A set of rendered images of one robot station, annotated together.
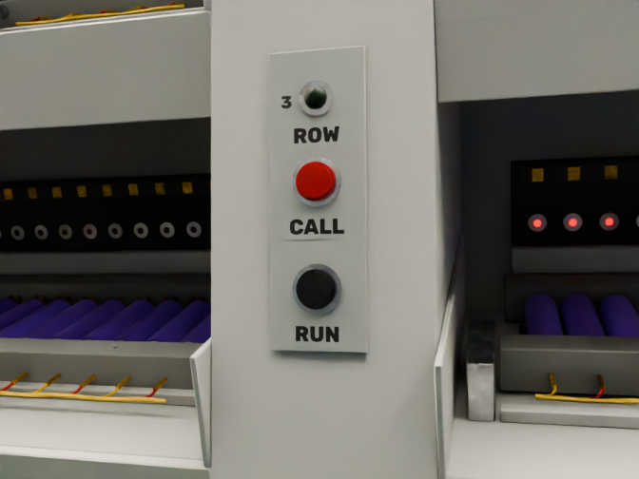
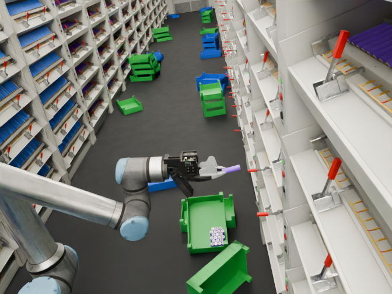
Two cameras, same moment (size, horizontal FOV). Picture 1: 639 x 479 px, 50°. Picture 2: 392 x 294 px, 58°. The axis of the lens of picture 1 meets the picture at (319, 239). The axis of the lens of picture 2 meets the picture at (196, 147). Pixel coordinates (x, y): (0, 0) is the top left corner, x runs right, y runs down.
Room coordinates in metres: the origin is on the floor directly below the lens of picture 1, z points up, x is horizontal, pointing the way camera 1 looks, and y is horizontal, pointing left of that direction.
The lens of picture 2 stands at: (-0.03, -0.65, 1.32)
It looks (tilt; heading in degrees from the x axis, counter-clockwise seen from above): 28 degrees down; 81
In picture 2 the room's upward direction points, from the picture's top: 9 degrees counter-clockwise
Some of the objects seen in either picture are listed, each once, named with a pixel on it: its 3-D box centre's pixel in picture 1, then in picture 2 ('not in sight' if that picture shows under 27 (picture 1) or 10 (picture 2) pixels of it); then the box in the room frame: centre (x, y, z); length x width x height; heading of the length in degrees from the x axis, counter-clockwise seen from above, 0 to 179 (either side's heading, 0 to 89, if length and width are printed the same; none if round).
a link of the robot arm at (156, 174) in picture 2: not in sight; (158, 168); (0.01, 0.44, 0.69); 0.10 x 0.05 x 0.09; 74
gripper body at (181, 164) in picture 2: not in sight; (181, 167); (0.09, 0.41, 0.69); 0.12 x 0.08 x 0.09; 164
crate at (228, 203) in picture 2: not in sight; (207, 212); (0.24, 0.94, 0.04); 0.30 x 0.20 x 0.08; 165
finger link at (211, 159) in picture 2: not in sight; (212, 163); (0.19, 0.40, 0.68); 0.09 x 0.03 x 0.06; 168
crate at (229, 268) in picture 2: not in sight; (221, 281); (0.16, 0.40, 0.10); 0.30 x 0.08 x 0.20; 30
